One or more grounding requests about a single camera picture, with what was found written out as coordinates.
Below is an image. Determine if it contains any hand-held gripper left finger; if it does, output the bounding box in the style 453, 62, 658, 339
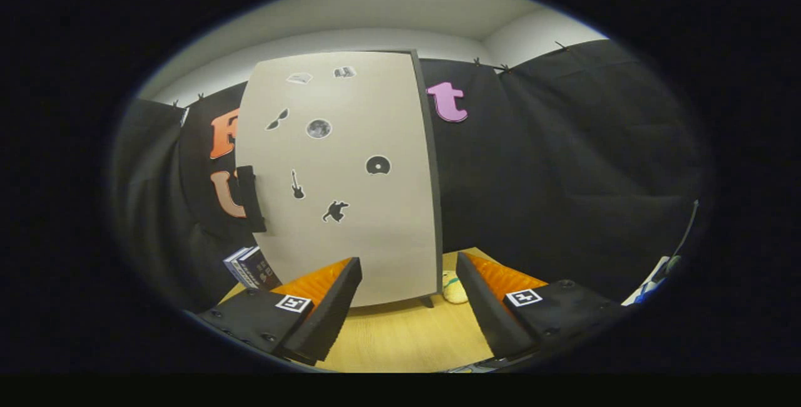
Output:
195, 257, 363, 367

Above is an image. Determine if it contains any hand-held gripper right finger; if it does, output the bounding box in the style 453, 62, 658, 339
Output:
455, 252, 626, 363

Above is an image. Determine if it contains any beige cabinet door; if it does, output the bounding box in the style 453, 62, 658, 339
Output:
235, 51, 439, 307

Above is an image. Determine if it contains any black door handle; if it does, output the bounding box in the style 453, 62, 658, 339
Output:
235, 165, 268, 234

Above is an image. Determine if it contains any yellow plush toy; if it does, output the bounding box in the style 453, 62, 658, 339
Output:
442, 270, 469, 304

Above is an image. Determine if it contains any dark navy cover book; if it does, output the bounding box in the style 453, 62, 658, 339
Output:
238, 245, 282, 291

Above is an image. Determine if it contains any dark grey cabinet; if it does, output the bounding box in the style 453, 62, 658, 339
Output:
235, 49, 445, 309

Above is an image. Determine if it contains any white spine book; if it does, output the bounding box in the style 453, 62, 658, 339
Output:
230, 247, 260, 289

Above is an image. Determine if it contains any light blue spine book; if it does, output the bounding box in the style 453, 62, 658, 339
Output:
223, 249, 251, 289

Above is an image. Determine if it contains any black backdrop cloth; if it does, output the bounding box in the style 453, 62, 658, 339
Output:
110, 38, 711, 314

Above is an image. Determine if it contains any white tray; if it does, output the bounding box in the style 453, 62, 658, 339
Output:
623, 255, 673, 306

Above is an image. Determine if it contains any row of black cloth clips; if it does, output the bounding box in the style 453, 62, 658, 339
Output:
171, 41, 567, 108

